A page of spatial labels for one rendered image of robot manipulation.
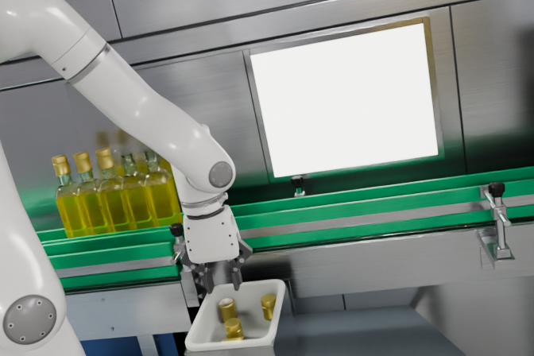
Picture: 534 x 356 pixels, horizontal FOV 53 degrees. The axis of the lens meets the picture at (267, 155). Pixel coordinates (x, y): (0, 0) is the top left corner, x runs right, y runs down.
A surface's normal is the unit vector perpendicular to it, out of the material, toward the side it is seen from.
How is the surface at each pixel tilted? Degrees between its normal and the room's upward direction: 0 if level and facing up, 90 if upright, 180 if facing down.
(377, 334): 0
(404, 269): 90
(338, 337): 0
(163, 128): 54
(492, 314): 90
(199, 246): 94
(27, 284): 62
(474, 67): 90
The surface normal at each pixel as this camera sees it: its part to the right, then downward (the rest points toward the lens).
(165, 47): -0.15, 0.29
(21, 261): 0.50, -0.42
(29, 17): 0.36, 0.14
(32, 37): 0.37, 0.63
